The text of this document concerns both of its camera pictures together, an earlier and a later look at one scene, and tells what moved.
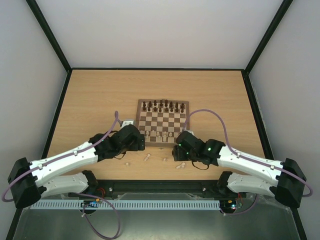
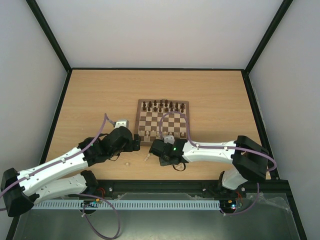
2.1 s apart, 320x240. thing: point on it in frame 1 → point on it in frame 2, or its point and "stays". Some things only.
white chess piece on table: (146, 158) stays
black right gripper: (175, 154) → (154, 147)
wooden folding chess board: (161, 121) stays
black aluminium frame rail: (156, 185) stays
